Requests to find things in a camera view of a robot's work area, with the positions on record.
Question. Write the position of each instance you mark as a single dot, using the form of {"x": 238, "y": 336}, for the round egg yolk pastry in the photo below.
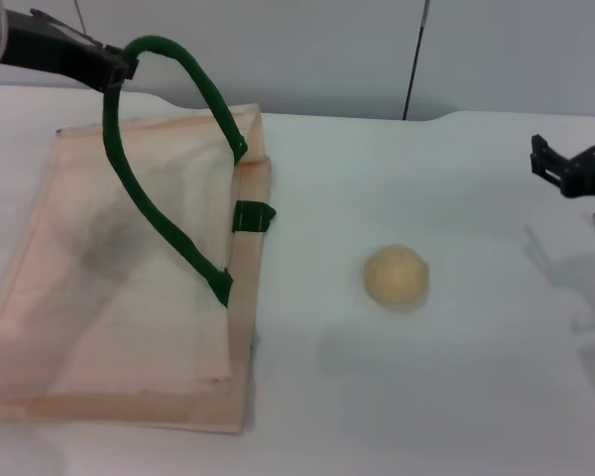
{"x": 396, "y": 277}

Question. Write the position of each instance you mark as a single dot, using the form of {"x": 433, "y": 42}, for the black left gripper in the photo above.
{"x": 49, "y": 49}

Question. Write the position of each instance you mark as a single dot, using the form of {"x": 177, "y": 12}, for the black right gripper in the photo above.
{"x": 592, "y": 173}

